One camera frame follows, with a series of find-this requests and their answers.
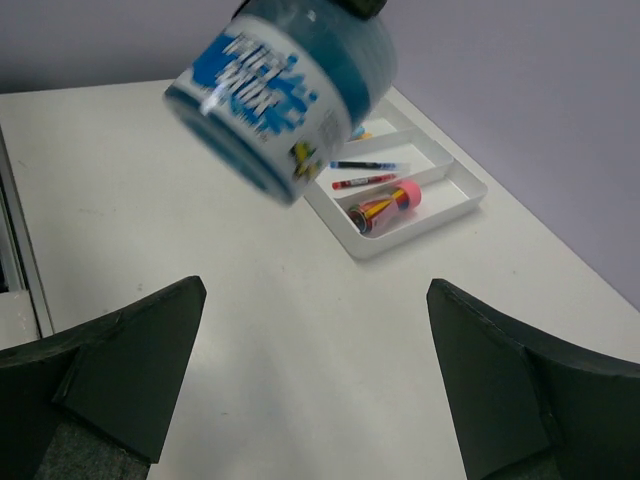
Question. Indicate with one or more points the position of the teal gel pen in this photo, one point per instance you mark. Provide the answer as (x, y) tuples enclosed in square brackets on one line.
[(376, 166)]

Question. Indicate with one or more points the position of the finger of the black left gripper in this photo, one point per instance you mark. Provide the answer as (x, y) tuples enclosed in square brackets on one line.
[(364, 9)]

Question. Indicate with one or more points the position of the red gel pen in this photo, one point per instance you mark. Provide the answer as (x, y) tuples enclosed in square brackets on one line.
[(363, 181)]

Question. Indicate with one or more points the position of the pink capped crayon tube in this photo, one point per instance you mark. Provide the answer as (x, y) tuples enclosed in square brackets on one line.
[(373, 216)]

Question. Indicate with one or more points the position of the white compartment tray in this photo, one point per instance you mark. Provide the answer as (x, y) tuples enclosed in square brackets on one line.
[(400, 133)]

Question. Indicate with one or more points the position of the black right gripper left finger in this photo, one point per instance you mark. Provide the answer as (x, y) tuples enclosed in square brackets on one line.
[(96, 401)]

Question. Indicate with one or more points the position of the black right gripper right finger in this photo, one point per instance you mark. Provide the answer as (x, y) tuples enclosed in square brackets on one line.
[(526, 404)]

